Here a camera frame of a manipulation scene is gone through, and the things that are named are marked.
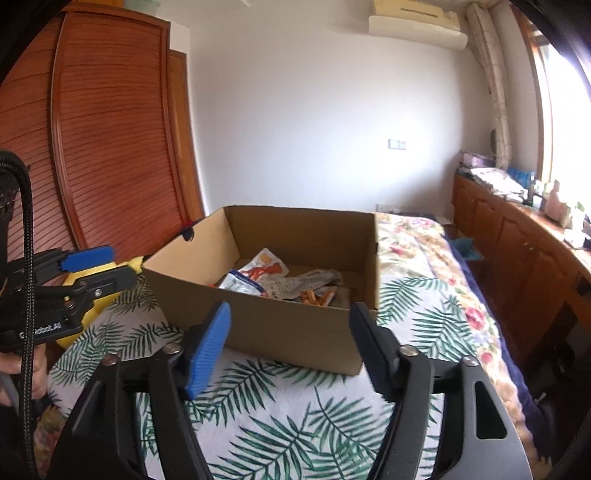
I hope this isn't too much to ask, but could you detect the orange white snack bag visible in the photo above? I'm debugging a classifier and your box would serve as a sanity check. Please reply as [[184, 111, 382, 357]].
[[238, 248, 290, 282]]

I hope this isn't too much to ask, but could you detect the patterned window curtain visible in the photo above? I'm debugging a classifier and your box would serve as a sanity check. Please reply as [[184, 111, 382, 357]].
[[466, 2, 513, 170]]

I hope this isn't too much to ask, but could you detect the person's left hand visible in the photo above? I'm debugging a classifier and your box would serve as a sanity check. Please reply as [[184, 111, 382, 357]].
[[0, 344, 48, 400]]

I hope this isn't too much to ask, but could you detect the pink kettle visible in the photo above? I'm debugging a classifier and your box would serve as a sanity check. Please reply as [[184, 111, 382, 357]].
[[544, 180, 568, 224]]

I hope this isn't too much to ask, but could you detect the folded floral cloth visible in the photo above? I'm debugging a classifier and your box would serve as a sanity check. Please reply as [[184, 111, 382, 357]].
[[470, 168, 528, 202]]

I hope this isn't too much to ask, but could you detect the leaf print cloth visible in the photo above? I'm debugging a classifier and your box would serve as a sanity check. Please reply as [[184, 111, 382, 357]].
[[45, 271, 486, 480]]

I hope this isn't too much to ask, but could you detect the white wall switch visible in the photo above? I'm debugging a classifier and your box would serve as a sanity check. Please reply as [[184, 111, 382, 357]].
[[388, 139, 408, 151]]

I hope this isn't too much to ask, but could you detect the wooden sideboard cabinet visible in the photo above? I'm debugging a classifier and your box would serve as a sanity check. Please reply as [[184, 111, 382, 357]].
[[452, 174, 590, 365]]

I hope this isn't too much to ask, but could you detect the floral bed quilt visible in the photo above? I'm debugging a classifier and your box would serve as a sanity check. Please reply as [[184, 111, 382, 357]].
[[376, 213, 550, 468]]

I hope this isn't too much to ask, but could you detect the white long snack packet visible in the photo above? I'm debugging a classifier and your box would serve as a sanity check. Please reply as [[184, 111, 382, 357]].
[[260, 269, 342, 300]]

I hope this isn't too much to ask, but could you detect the wooden slatted wardrobe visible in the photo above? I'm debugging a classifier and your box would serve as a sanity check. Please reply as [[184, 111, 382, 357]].
[[1, 1, 204, 261]]

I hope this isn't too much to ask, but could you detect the yellow Pikachu plush toy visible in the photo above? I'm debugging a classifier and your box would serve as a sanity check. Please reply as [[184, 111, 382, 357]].
[[55, 255, 144, 349]]

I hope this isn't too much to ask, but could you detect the wall air conditioner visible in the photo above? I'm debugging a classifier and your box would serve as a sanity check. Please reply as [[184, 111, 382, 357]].
[[369, 0, 468, 51]]

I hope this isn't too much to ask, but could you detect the brown cardboard box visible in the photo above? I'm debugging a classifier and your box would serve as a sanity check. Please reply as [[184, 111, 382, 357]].
[[143, 206, 379, 375]]

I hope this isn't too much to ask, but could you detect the white blue printed snack pouch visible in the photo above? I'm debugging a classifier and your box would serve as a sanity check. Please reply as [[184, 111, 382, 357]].
[[218, 270, 264, 296]]

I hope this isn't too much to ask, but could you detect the window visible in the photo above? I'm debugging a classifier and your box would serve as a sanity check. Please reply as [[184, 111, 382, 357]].
[[512, 7, 590, 212]]

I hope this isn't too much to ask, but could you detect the clear bag of snacks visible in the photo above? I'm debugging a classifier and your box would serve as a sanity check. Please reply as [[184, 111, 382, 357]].
[[297, 285, 349, 309]]

